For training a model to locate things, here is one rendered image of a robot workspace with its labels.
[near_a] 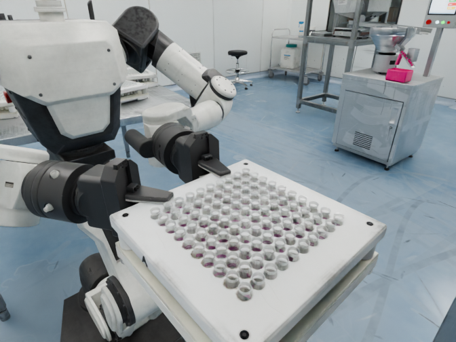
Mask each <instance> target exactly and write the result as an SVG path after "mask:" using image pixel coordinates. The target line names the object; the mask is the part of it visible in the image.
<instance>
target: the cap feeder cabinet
mask: <svg viewBox="0 0 456 342"><path fill-rule="evenodd" d="M376 73H378V72H375V71H373V68H369V69H362V70H358V71H352V72H347V73H342V75H343V79H342V83H341V91H340V95H339V102H338V107H337V114H336V119H335V126H334V130H333V135H332V143H333V144H332V145H334V146H336V147H337V148H336V149H335V151H339V150H338V147H339V148H342V149H345V150H347V151H351V152H352V153H356V154H358V155H361V156H364V157H367V158H369V159H372V160H375V161H377V162H380V163H382V164H385V165H386V166H387V167H386V168H384V170H386V171H388V170H389V168H388V166H392V165H394V164H395V163H397V162H399V161H401V160H402V159H404V158H406V157H413V156H412V154H414V153H416V152H417V151H418V149H420V148H421V144H422V142H423V137H424V135H425V131H426V129H427V126H428V123H429V120H430V116H431V114H432V110H433V108H434V104H435V102H436V98H437V95H438V91H439V89H440V85H441V83H442V80H443V78H444V77H441V76H436V75H430V76H429V77H423V74H422V73H413V76H412V78H411V81H408V82H406V83H400V82H396V81H388V80H385V78H386V75H387V73H381V74H376Z"/></svg>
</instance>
